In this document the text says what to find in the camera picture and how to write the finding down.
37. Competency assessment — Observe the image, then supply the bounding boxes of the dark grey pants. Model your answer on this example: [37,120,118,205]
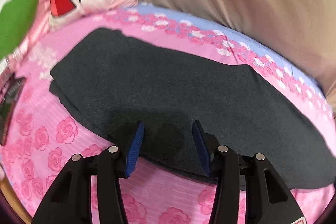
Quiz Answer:
[50,28,335,189]

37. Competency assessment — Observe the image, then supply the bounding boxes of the pink floral bed sheet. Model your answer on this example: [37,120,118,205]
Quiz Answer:
[1,3,335,223]

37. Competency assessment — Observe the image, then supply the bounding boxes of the green plush toy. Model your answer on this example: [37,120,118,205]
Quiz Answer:
[1,0,39,59]

